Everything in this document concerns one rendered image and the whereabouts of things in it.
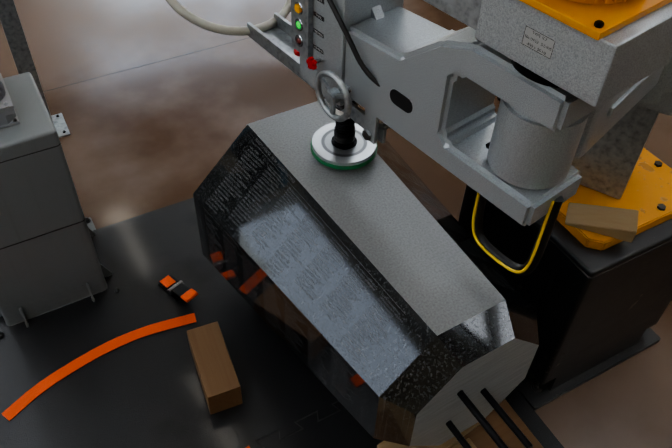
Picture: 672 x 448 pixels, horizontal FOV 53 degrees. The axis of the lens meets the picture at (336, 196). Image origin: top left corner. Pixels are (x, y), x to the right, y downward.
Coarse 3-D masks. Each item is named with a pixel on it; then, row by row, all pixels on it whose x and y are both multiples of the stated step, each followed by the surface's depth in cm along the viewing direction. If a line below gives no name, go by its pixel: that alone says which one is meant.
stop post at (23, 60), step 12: (0, 0) 302; (12, 0) 304; (0, 12) 305; (12, 12) 308; (12, 24) 311; (12, 36) 314; (24, 36) 317; (12, 48) 318; (24, 48) 321; (24, 60) 324; (24, 72) 328; (36, 72) 331; (36, 84) 335; (48, 108) 346; (60, 120) 362; (60, 132) 355
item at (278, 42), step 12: (276, 12) 233; (252, 24) 227; (288, 24) 229; (252, 36) 229; (264, 36) 223; (276, 36) 231; (288, 36) 231; (264, 48) 226; (276, 48) 220; (288, 48) 226; (288, 60) 217; (360, 120) 199; (384, 132) 192
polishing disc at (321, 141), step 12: (324, 132) 226; (360, 132) 227; (312, 144) 222; (324, 144) 222; (360, 144) 222; (372, 144) 222; (324, 156) 218; (336, 156) 218; (348, 156) 218; (360, 156) 218
